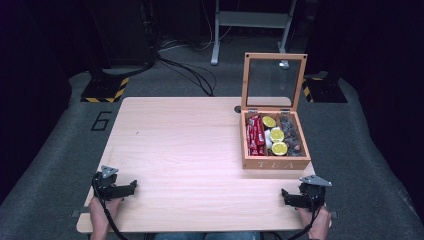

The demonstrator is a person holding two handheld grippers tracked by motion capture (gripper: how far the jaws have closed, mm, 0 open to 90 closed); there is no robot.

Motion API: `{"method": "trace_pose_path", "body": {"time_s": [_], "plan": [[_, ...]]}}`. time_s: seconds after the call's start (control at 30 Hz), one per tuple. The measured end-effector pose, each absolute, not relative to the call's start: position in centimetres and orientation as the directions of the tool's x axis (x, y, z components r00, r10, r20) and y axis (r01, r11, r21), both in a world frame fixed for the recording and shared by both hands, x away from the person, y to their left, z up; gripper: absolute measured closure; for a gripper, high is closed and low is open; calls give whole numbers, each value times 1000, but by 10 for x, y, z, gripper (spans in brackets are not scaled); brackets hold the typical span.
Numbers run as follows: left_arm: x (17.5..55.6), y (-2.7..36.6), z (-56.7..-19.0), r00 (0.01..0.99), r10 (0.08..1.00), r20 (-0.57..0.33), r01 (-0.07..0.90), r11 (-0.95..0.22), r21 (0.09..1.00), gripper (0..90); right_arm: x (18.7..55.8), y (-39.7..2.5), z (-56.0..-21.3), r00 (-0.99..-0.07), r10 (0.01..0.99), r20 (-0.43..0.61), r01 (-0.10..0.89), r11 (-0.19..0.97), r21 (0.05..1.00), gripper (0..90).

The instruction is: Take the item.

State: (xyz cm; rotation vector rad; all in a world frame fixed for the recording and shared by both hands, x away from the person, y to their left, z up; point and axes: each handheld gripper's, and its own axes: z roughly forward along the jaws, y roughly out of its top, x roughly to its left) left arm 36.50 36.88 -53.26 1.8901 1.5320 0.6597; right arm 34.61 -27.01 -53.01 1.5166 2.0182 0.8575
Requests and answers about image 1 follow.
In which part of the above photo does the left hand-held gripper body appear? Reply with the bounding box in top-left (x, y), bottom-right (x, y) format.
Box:
top-left (92, 165), bottom-right (120, 201)

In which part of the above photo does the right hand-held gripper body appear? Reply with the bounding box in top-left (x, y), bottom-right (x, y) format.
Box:
top-left (298, 174), bottom-right (333, 213)

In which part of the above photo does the person's left hand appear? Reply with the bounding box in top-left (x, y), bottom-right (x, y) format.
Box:
top-left (87, 195), bottom-right (124, 234)

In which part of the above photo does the person's right hand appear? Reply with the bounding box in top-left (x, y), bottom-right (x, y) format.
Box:
top-left (297, 204), bottom-right (333, 238)

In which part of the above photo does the yellow lidded small cup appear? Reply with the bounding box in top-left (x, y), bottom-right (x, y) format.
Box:
top-left (261, 115), bottom-right (277, 129)
top-left (269, 128), bottom-right (286, 143)
top-left (271, 141), bottom-right (289, 157)

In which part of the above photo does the red snack packet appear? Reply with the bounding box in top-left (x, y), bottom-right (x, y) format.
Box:
top-left (248, 145), bottom-right (268, 157)
top-left (253, 115), bottom-right (266, 147)
top-left (245, 118), bottom-right (257, 150)

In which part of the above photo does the pile of dark wrapped candies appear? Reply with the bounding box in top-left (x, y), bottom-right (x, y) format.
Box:
top-left (278, 114), bottom-right (306, 157)

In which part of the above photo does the white small cup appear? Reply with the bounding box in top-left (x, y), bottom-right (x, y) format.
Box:
top-left (264, 129), bottom-right (274, 150)

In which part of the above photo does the wooden box with glass lid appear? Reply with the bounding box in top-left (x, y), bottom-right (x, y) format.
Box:
top-left (239, 52), bottom-right (312, 171)

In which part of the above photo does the black yellow striped stand base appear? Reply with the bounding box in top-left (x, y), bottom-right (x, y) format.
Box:
top-left (301, 70), bottom-right (348, 104)
top-left (80, 76), bottom-right (130, 104)

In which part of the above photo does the left hand-held gripper black cable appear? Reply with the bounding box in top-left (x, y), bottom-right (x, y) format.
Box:
top-left (92, 173), bottom-right (129, 240)

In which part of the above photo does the hand-held gripper black cable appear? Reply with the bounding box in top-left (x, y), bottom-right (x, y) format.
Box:
top-left (287, 194), bottom-right (326, 240)
top-left (92, 173), bottom-right (129, 240)

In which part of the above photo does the right hand-held gripper black cable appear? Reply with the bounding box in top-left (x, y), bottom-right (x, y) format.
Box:
top-left (287, 194), bottom-right (326, 240)

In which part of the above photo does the bundle of black floor cables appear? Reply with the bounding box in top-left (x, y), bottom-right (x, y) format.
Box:
top-left (155, 39), bottom-right (218, 98)

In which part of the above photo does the white cable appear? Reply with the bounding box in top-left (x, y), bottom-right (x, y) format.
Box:
top-left (159, 0), bottom-right (234, 53)

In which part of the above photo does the white metal stand frame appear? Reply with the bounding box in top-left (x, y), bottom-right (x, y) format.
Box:
top-left (210, 0), bottom-right (298, 70)

